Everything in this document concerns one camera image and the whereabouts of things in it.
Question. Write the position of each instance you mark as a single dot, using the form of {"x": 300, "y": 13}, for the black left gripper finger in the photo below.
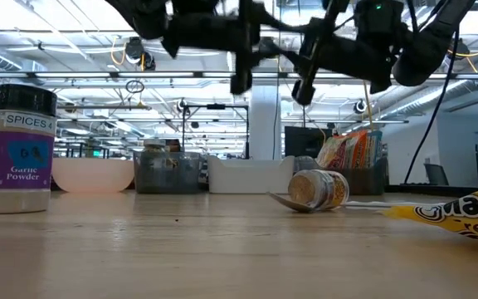
{"x": 274, "y": 49}
{"x": 278, "y": 18}

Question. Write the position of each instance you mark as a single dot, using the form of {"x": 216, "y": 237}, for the orange ramen packet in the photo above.
{"x": 357, "y": 147}

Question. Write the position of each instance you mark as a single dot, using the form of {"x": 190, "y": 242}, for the blue white food box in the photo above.
{"x": 374, "y": 145}

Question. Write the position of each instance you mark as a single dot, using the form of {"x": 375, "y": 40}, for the lime chili shrimp ramen packet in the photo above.
{"x": 332, "y": 153}

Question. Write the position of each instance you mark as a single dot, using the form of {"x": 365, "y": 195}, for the brown spice pouch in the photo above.
{"x": 173, "y": 145}

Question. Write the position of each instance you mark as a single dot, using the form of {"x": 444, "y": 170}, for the white cap spice bottle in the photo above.
{"x": 154, "y": 145}

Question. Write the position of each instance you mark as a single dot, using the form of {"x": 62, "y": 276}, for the glass jar brown spice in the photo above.
{"x": 318, "y": 189}

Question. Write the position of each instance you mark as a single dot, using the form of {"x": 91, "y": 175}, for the yellow ramen packet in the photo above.
{"x": 463, "y": 220}

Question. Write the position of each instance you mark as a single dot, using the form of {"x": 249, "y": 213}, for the garlic powder spice jar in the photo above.
{"x": 19, "y": 158}

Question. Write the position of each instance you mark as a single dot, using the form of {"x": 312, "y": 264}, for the black monitor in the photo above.
{"x": 301, "y": 143}

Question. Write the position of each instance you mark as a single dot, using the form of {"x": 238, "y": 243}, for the long ceiling light strip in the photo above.
{"x": 98, "y": 75}

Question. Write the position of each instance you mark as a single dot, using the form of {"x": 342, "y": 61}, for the grey translucent bin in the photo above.
{"x": 367, "y": 180}
{"x": 181, "y": 178}

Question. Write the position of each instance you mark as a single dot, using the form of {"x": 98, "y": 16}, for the white plastic bin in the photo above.
{"x": 247, "y": 178}

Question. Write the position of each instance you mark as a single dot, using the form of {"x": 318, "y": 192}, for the pale pink bowl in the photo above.
{"x": 94, "y": 176}

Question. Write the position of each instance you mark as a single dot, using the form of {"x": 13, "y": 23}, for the black metal stand frame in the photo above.
{"x": 216, "y": 106}

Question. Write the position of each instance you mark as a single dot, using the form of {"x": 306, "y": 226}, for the black metal rack frame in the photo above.
{"x": 81, "y": 145}

